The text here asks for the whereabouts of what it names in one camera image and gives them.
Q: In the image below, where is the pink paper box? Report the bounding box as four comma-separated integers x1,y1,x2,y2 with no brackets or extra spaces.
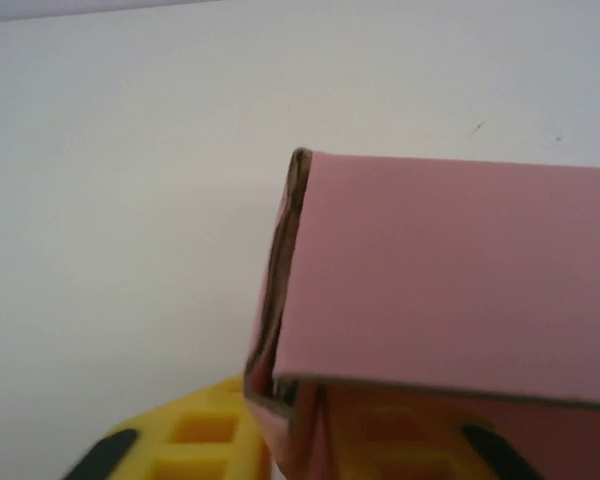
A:
243,147,600,480

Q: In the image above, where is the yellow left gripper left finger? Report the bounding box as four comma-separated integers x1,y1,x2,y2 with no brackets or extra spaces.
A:
62,374,276,480

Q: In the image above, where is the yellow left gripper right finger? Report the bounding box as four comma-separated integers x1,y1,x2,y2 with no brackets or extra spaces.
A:
328,394,546,480

